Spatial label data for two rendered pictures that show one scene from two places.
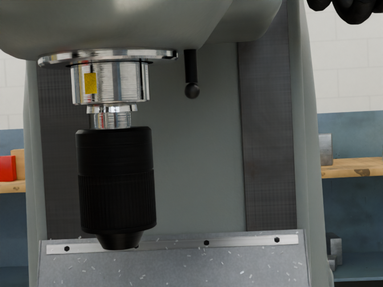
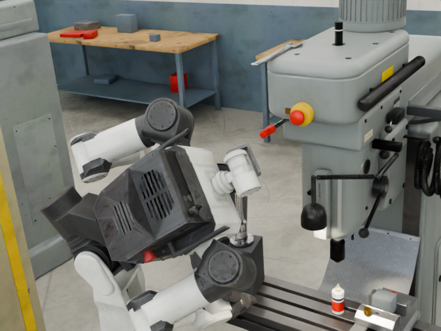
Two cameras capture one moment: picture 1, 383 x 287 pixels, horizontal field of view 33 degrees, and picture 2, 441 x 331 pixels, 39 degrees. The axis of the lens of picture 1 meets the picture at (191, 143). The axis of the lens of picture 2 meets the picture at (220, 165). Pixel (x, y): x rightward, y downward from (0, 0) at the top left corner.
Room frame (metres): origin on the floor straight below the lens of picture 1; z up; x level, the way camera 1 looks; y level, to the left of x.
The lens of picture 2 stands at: (-1.22, -0.56, 2.29)
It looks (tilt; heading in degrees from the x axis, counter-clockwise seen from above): 23 degrees down; 32
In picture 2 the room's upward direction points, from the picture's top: 4 degrees counter-clockwise
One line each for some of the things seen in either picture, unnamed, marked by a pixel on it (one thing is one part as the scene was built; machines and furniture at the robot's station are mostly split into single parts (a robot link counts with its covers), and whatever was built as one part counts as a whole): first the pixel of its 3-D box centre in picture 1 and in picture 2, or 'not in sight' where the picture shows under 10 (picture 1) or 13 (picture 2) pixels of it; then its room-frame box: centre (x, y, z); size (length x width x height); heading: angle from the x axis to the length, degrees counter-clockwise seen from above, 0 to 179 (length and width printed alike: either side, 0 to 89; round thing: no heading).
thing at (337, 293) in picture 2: not in sight; (337, 297); (0.44, 0.06, 1.02); 0.04 x 0.04 x 0.11
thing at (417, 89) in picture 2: not in sight; (396, 77); (0.90, 0.02, 1.66); 0.80 x 0.23 x 0.20; 177
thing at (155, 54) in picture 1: (109, 57); not in sight; (0.40, 0.05, 1.31); 0.09 x 0.09 x 0.01
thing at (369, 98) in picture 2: not in sight; (393, 81); (0.43, -0.10, 1.79); 0.45 x 0.04 x 0.04; 177
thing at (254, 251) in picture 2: not in sight; (230, 260); (0.43, 0.47, 1.07); 0.22 x 0.12 x 0.20; 98
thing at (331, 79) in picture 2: not in sight; (340, 71); (0.42, 0.05, 1.81); 0.47 x 0.26 x 0.16; 177
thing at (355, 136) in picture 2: not in sight; (344, 111); (0.44, 0.04, 1.68); 0.34 x 0.24 x 0.10; 177
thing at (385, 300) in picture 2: not in sight; (384, 303); (0.39, -0.11, 1.08); 0.06 x 0.05 x 0.06; 85
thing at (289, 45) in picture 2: not in sight; (275, 53); (0.25, 0.16, 1.89); 0.24 x 0.04 x 0.01; 179
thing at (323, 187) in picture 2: not in sight; (322, 203); (0.29, 0.05, 1.45); 0.04 x 0.04 x 0.21; 87
